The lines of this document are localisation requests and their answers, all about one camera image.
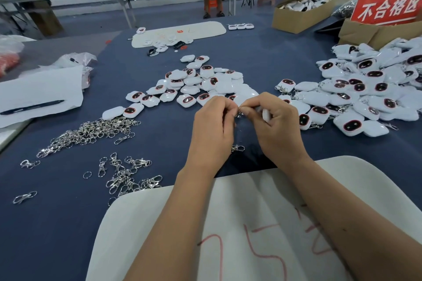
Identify person's right hand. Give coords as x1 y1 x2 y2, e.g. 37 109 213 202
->
239 92 312 168

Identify person's left hand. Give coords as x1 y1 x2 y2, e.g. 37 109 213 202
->
185 96 240 174

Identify person's right forearm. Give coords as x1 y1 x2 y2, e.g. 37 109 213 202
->
287 152 422 281

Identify person's left forearm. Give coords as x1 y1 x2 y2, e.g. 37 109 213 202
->
124 167 222 281

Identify white foam board red marks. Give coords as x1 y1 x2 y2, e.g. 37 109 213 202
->
86 155 422 281

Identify long white foam board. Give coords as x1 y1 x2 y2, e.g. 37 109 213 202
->
131 21 227 49

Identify open cardboard box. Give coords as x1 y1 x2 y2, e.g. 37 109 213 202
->
272 0 344 35

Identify flat brown cardboard box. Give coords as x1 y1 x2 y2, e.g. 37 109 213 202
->
339 18 422 50

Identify red plastic stool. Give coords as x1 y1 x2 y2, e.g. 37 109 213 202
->
205 0 224 15

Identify red sign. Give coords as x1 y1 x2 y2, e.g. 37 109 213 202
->
351 0 422 26

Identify white paper sheet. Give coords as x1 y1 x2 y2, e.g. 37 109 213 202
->
0 67 84 129

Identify black pen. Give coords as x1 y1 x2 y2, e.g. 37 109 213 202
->
0 100 65 115

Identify orange bag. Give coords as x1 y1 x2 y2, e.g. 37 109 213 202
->
0 52 22 77

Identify white plastic bag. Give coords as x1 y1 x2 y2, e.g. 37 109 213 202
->
0 35 35 54

